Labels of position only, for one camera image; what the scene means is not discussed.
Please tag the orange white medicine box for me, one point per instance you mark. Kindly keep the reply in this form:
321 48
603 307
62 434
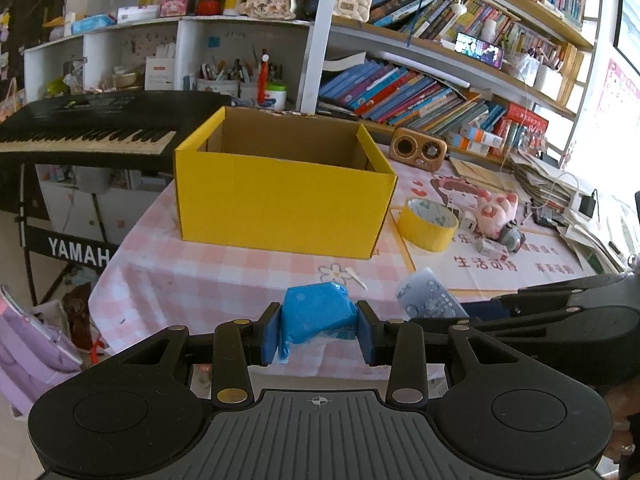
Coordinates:
467 146
481 135

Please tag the grey toy car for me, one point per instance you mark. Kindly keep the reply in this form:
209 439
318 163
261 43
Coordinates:
511 238

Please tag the pile of loose papers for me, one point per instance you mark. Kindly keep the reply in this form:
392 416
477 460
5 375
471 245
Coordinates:
575 230

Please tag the black flat case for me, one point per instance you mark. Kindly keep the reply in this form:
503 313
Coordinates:
332 108

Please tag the blue wet wipes pack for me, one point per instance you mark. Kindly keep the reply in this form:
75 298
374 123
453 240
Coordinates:
92 24

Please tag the black keyboard stand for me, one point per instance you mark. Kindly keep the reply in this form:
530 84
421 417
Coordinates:
75 256

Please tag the white charger plug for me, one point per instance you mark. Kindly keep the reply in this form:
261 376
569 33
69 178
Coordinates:
468 220

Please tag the wooden retro radio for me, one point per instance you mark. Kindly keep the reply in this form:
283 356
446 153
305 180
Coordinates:
417 148

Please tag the red book set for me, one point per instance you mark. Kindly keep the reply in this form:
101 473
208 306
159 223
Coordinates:
522 117

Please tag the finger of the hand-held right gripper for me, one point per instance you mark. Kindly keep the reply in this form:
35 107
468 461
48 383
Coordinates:
530 332
540 296

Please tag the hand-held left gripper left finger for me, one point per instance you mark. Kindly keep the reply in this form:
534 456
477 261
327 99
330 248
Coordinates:
270 334

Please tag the white pen holders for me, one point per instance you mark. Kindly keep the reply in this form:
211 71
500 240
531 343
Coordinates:
542 77

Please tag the wall poster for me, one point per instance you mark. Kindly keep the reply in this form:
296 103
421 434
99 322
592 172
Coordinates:
617 110

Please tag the yellow cardboard box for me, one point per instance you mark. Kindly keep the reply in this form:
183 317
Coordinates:
280 205

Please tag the smartphone with lit screen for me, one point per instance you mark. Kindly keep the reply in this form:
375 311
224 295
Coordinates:
478 49

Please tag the red white stick toy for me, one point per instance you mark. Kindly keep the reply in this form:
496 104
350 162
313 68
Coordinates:
262 80

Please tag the long row of leaning books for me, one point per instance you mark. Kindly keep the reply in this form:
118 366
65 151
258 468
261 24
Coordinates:
390 91

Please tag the cups of pens and brushes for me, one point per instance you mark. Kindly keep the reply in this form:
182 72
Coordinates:
222 82

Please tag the brown paper envelopes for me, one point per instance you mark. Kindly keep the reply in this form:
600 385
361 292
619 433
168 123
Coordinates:
480 169

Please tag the pale blue remote control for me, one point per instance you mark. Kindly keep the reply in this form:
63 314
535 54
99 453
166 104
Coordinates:
425 294

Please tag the black power adapter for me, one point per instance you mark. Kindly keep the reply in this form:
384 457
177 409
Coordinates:
588 205

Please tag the white frame bookshelf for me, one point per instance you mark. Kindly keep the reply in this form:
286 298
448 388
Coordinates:
320 60

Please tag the small white printed box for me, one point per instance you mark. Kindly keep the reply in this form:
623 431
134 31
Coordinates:
488 248

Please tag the row of books beside handbag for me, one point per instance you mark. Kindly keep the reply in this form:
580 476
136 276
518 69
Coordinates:
425 10

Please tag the blue tissue packet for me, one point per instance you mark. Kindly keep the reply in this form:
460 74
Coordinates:
317 310

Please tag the clear packet of colourful trinkets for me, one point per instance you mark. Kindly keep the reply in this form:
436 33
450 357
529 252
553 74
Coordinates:
530 140

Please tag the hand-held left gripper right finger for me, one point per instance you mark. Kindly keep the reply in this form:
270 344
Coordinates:
365 337

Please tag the white carton with red label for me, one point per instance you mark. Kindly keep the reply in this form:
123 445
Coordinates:
160 74

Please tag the black electronic keyboard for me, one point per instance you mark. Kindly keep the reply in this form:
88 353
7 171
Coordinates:
100 110

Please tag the white tub with green lid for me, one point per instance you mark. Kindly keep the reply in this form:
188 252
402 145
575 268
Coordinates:
275 97

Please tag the pink plush toy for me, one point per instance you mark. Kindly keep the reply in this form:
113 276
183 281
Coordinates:
492 215

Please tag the yellow tape roll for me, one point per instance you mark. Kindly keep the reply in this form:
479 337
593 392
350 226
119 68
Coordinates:
425 234

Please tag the white cubby shelf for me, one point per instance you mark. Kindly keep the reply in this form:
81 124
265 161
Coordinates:
130 35

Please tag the pink checked cloth desktop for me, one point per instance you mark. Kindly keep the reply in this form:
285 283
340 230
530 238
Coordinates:
200 280

